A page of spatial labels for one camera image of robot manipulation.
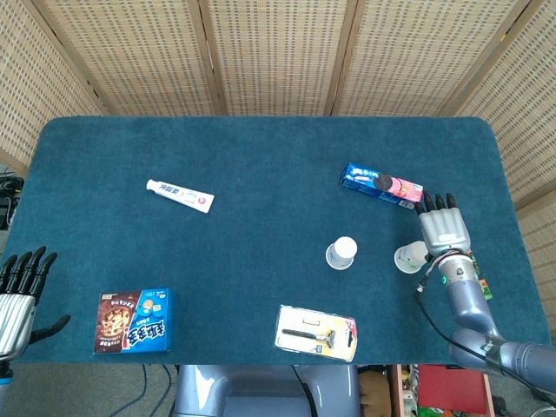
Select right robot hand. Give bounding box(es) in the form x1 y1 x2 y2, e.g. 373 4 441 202
414 192 473 257

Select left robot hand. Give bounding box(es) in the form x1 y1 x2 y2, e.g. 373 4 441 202
0 246 72 360

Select green Pringles can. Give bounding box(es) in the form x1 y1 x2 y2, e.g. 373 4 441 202
470 249 494 301

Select blue pink Oreo box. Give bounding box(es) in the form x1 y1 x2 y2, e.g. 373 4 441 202
339 162 425 211

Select blue chocolate cookie box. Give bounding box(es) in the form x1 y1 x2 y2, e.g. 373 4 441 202
93 287 175 355

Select red box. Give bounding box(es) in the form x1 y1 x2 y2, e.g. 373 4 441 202
416 364 494 416

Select razor blister pack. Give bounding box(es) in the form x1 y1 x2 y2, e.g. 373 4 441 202
273 303 360 362

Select blue table cloth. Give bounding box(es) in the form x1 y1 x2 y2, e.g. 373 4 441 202
2 116 553 366

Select white toothpaste tube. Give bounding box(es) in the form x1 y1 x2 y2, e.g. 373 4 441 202
145 178 215 214

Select wicker folding screen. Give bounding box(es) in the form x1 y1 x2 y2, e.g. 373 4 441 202
0 0 556 340

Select grey robot torso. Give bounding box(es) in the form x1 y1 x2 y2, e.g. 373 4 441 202
173 364 361 417

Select black floor cables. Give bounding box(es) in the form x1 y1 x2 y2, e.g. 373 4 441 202
0 171 25 231

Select blue floor cable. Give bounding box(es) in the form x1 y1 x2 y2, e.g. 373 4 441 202
108 364 175 417

